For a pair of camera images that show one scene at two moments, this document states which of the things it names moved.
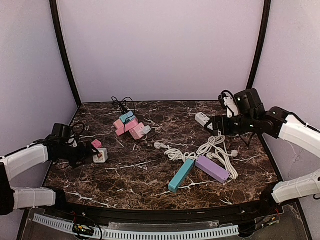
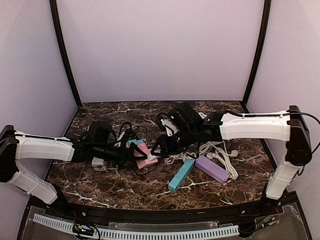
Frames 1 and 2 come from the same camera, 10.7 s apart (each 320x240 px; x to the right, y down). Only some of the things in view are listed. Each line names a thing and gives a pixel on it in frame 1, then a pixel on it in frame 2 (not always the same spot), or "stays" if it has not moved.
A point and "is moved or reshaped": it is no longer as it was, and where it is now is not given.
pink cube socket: [138, 132] to [144, 162]
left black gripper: [83, 151] to [124, 153]
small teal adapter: [127, 117] to [137, 142]
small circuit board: [83, 229] stays
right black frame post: [266, 9] stays
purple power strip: [212, 169] stays
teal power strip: [181, 176] stays
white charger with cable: [147, 129] to [151, 157]
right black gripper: [220, 124] to [169, 142]
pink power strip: [120, 127] to [144, 148]
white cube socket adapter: [103, 158] is moved or reshaped
